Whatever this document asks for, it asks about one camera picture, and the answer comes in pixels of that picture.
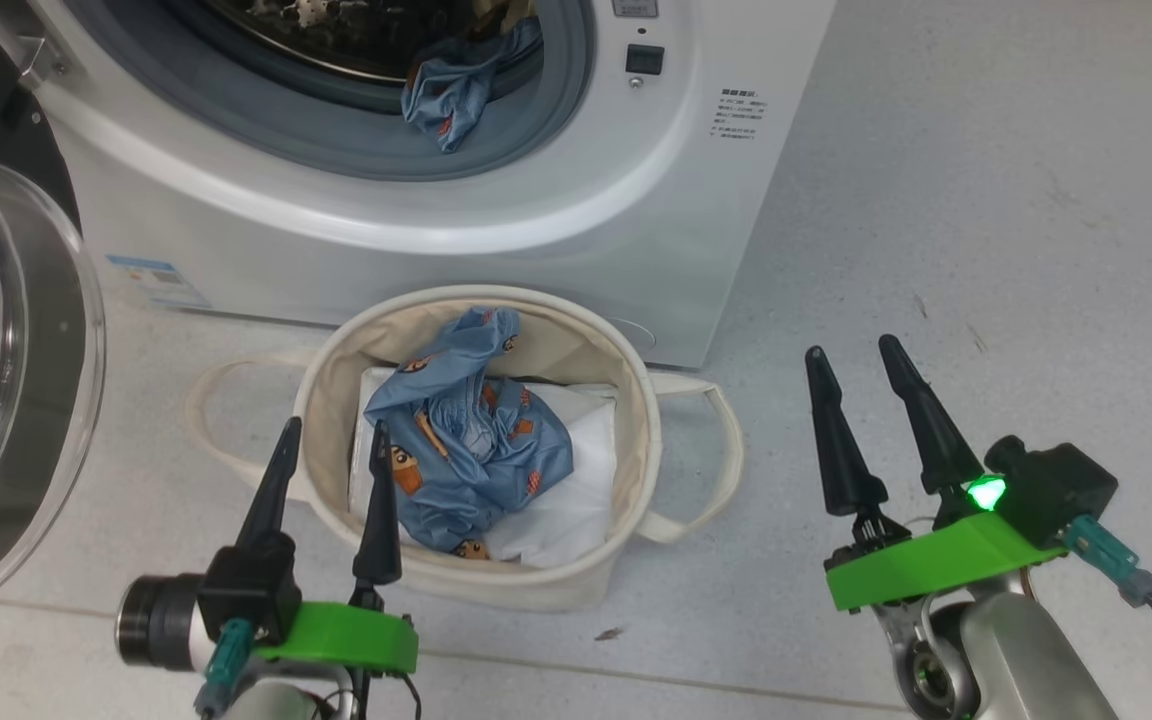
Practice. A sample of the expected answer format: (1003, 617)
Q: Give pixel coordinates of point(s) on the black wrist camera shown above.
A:
(1056, 490)
(246, 590)

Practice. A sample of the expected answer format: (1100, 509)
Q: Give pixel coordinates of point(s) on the blue patterned garment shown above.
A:
(476, 440)
(456, 90)

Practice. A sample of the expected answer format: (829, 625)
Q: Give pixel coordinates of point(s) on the white washing machine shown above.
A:
(536, 260)

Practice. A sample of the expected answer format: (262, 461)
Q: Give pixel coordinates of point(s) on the white cloth basket liner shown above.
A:
(566, 500)

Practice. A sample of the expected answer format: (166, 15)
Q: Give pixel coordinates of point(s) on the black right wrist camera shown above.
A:
(1056, 490)

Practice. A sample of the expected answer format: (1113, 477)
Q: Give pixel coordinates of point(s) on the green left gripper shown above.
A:
(346, 640)

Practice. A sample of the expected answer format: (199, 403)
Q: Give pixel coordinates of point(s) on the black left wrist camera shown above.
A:
(246, 590)

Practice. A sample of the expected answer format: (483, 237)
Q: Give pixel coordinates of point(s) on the dark spotted garment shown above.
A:
(301, 10)

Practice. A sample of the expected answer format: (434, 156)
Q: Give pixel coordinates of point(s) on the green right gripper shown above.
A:
(926, 565)

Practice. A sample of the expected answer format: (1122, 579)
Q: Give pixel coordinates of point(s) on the blue energy label sticker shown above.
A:
(158, 282)

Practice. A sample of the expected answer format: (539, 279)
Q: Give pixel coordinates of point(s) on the dark glass washing machine door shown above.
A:
(36, 400)

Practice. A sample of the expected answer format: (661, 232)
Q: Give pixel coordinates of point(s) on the beige fabric laundry basket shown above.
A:
(591, 350)

